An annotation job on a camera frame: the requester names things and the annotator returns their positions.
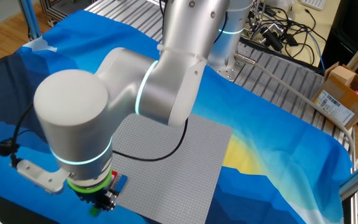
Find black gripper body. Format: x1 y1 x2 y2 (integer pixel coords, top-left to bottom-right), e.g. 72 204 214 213
73 185 117 208

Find blue Lego brick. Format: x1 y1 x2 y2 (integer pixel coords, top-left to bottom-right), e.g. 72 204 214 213
114 174 129 193

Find grey Lego baseplate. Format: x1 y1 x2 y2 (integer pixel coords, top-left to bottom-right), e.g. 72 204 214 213
109 113 233 224

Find blue mountain print tablecloth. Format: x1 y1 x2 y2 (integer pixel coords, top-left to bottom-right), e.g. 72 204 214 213
0 10 354 224

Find open cardboard box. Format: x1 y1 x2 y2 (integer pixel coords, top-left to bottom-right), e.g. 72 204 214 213
311 62 358 130

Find small tan carton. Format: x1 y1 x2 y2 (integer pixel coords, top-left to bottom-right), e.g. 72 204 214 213
329 65 356 86

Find white keyboard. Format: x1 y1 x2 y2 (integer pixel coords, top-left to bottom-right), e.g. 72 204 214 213
300 0 327 11

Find green flange ring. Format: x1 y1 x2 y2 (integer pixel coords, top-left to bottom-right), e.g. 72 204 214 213
67 169 113 195

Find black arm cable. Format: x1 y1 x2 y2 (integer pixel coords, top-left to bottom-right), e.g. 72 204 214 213
112 118 189 162

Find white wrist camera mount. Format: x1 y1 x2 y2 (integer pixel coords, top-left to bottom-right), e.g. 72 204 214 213
16 159 71 194

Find black camera cable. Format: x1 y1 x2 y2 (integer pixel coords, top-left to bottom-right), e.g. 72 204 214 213
0 102 35 169

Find blue grey frame post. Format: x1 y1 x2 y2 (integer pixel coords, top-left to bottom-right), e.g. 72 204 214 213
17 0 42 40

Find black striped frame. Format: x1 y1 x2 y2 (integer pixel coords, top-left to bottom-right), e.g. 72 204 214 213
39 0 96 26

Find tangled black cables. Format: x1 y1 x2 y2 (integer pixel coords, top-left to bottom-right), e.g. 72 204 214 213
247 0 328 68

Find blue cable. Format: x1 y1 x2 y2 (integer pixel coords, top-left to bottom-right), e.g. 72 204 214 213
305 30 326 71

